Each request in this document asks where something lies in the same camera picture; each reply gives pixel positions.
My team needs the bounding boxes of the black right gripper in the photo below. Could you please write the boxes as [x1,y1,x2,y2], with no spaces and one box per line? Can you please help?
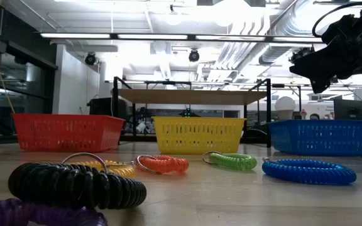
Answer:
[289,14,362,94]

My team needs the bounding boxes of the blue coil wristband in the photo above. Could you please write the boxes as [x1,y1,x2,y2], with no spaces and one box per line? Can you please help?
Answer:
[261,156,357,186]

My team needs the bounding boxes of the green coil wristband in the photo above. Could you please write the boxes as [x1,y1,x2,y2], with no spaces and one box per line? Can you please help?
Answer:
[202,151,258,171]

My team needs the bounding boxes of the orange coil wristband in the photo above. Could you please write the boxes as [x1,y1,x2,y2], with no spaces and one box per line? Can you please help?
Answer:
[136,154,190,175]

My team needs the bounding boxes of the yellow coil wristband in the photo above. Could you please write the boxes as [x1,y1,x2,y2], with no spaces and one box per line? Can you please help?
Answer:
[70,159,137,179]

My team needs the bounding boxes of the black coil wristband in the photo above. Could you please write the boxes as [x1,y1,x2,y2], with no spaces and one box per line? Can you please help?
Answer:
[8,152,148,210]

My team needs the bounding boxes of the purple coil wristband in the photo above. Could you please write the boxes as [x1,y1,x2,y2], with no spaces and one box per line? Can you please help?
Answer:
[0,198,108,226]

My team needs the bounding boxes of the white light bulb lamp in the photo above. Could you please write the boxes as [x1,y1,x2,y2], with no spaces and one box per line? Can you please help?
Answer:
[274,96,297,121]

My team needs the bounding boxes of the black computer monitor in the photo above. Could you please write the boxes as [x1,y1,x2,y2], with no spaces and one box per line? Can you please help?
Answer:
[333,99,362,121]

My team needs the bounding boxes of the blue plastic basket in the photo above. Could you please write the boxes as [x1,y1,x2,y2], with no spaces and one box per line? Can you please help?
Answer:
[267,119,362,157]

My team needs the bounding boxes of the yellow plastic basket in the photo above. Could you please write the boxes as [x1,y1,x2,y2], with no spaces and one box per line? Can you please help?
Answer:
[151,116,247,155]

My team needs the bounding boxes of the wooden shelf riser black legs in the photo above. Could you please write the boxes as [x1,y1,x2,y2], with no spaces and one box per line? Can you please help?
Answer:
[113,76,272,148]

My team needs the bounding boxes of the black device green lights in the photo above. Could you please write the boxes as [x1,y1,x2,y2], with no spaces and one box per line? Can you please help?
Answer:
[178,107,200,118]

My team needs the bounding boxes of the long ceiling light bar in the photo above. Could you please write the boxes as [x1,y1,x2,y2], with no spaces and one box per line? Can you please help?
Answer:
[39,32,323,43]

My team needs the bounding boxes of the black equipment box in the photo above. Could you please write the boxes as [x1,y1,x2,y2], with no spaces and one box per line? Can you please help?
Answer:
[87,97,128,116]

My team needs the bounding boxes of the red plastic basket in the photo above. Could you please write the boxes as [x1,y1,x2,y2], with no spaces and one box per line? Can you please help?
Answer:
[12,113,126,154]

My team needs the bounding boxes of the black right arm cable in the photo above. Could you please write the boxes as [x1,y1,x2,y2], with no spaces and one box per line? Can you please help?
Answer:
[312,0,362,38]

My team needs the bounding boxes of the silver ventilation duct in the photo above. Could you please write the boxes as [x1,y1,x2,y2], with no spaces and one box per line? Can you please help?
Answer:
[214,0,325,76]

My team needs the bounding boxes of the black metal table frame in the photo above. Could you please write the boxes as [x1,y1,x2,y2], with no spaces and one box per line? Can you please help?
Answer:
[118,133,156,143]

